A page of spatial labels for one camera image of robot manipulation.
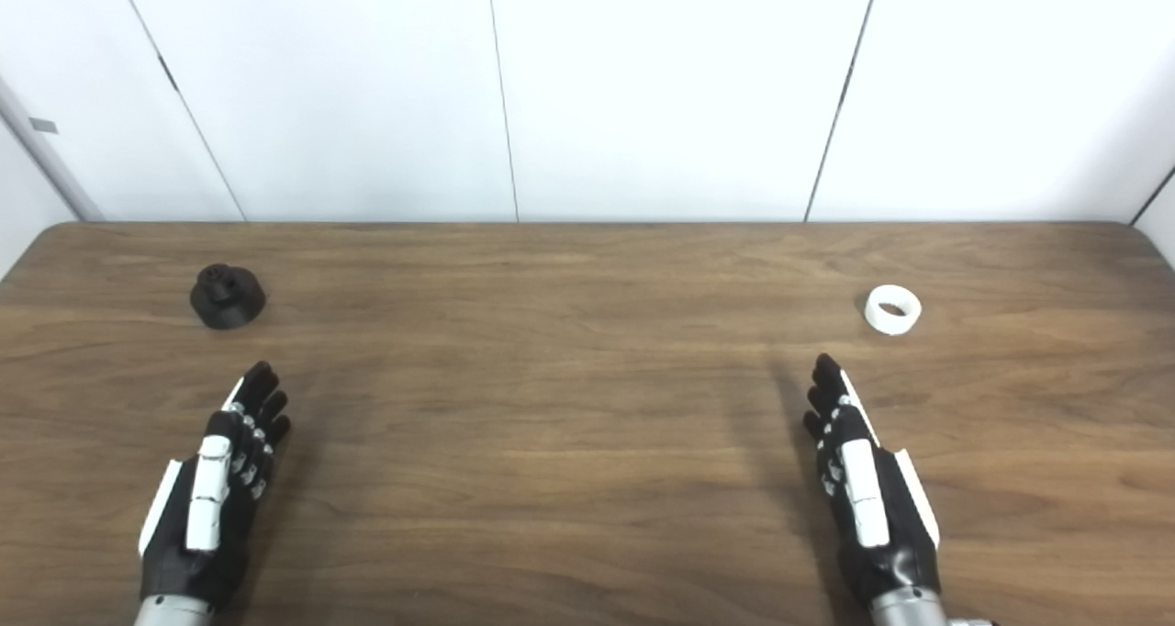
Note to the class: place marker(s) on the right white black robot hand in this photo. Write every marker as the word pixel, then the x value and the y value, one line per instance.
pixel 867 497

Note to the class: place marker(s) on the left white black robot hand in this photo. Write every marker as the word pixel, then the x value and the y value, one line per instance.
pixel 207 507

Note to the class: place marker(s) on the round black plastic part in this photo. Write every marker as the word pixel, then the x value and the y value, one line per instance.
pixel 228 300

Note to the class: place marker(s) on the grey wall corner trim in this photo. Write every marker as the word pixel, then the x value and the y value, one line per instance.
pixel 50 153

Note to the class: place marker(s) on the small grey wall tag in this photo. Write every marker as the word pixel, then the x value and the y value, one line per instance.
pixel 43 126

